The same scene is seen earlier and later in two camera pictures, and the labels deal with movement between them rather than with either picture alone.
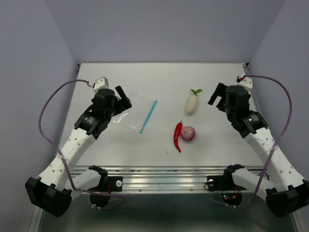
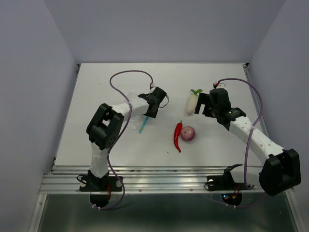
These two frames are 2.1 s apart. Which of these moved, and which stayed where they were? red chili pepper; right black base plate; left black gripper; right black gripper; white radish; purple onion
Moved: left black gripper; right black gripper
Stayed: purple onion; white radish; red chili pepper; right black base plate
